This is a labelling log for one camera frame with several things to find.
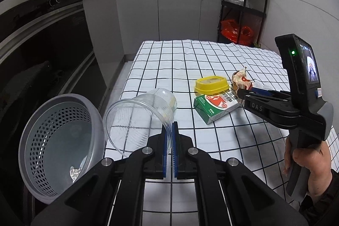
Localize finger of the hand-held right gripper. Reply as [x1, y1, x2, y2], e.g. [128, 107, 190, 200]
[251, 87, 292, 97]
[236, 89, 290, 103]

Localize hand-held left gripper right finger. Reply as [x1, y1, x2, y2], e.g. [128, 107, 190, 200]
[172, 121, 309, 226]

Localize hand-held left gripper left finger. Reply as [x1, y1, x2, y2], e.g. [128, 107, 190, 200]
[31, 123, 172, 226]

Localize red snack wrapper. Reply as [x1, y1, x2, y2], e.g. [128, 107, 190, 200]
[231, 67, 255, 91]

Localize clear plastic cup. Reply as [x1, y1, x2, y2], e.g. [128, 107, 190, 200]
[102, 88, 177, 158]

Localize grey perforated plastic basket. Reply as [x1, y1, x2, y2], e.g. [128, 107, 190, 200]
[20, 94, 106, 205]

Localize person's right forearm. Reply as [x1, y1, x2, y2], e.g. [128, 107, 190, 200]
[299, 170, 339, 226]

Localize person's right hand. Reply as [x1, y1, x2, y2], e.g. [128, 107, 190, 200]
[282, 136, 333, 206]

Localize green and white carton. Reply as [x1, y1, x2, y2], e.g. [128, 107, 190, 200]
[193, 87, 245, 125]

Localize yellow plastic container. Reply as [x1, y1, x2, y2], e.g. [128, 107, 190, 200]
[195, 76, 229, 96]

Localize red plastic bag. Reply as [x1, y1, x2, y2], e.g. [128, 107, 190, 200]
[221, 19, 255, 46]

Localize white checked tablecloth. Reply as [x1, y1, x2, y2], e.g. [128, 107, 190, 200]
[104, 39, 339, 226]

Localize grey kitchen cabinets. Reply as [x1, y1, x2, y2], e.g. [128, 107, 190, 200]
[82, 0, 225, 89]

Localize black built-in oven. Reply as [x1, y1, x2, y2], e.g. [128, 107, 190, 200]
[0, 0, 108, 136]

